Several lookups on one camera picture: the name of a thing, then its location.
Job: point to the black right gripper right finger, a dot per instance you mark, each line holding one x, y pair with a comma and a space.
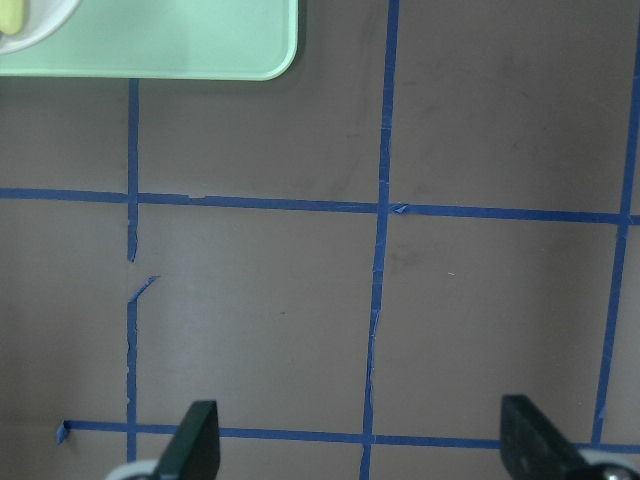
532, 448

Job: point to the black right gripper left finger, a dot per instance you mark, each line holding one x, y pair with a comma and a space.
194, 450

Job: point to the white round plate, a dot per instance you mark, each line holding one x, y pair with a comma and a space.
42, 19

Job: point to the yellow plastic fork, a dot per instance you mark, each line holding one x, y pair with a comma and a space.
12, 16

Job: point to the light green tray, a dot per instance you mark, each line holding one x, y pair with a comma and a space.
191, 40

